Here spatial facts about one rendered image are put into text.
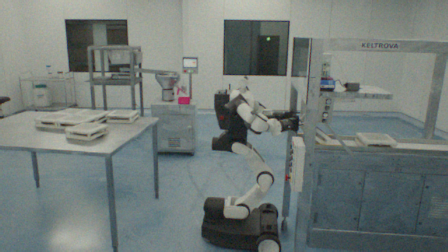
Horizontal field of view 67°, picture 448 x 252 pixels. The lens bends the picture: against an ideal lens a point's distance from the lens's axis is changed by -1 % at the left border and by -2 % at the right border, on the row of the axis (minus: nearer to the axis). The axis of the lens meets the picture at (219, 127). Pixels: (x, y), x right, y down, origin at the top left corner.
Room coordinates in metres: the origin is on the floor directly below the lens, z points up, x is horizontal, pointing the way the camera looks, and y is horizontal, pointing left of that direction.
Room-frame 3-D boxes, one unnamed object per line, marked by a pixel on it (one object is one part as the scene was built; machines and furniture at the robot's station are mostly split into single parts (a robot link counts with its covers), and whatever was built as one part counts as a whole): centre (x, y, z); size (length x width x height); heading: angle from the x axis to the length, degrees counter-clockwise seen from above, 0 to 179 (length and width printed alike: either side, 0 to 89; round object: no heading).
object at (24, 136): (2.98, 1.43, 0.86); 1.50 x 1.10 x 0.04; 81
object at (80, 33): (7.50, 2.61, 1.43); 1.32 x 0.01 x 1.11; 90
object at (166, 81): (5.00, 0.69, 0.95); 0.49 x 0.36 x 0.37; 90
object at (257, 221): (2.66, -0.19, 0.19); 0.64 x 0.52 x 0.33; 83
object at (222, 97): (2.66, -0.12, 1.14); 0.34 x 0.30 x 0.36; 173
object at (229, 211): (2.67, -0.16, 0.28); 0.21 x 0.20 x 0.13; 83
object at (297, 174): (1.77, -0.43, 1.03); 0.17 x 0.06 x 0.26; 174
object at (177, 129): (4.95, 0.64, 0.38); 0.63 x 0.57 x 0.76; 90
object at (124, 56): (5.47, 1.41, 0.75); 1.43 x 1.06 x 1.50; 90
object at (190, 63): (5.09, 0.43, 1.07); 0.23 x 0.10 x 0.62; 90
